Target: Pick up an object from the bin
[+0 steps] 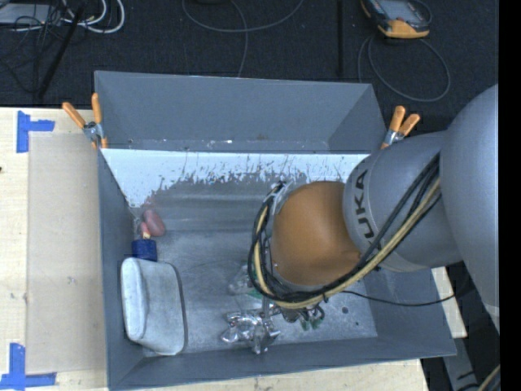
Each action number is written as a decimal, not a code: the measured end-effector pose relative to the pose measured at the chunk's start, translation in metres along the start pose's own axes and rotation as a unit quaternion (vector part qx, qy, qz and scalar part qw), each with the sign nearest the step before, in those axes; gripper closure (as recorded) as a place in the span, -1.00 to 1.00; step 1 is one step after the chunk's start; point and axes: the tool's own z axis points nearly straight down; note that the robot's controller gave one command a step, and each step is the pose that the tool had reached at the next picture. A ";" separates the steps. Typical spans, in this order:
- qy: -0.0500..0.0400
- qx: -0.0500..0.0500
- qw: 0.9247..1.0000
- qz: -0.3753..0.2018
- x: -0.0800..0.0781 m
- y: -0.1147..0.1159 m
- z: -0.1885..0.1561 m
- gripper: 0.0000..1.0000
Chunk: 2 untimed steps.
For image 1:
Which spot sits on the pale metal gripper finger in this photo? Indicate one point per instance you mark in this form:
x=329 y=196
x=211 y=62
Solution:
x=240 y=281
x=244 y=325

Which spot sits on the grey metal bin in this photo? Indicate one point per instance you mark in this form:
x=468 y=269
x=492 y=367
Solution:
x=228 y=238

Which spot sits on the white spray bottle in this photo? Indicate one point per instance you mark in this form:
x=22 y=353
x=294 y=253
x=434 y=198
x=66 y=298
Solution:
x=152 y=304

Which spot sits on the pale flat board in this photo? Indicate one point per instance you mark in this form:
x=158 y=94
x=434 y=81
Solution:
x=65 y=251

